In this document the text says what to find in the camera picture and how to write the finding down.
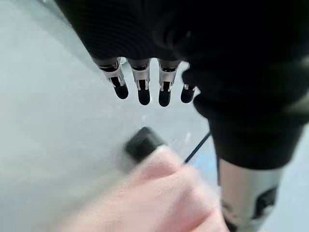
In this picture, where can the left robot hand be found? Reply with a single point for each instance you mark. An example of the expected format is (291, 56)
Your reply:
(217, 48)

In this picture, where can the small black device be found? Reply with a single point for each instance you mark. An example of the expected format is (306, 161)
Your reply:
(142, 143)

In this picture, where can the person's hand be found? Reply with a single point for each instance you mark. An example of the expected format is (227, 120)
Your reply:
(157, 198)

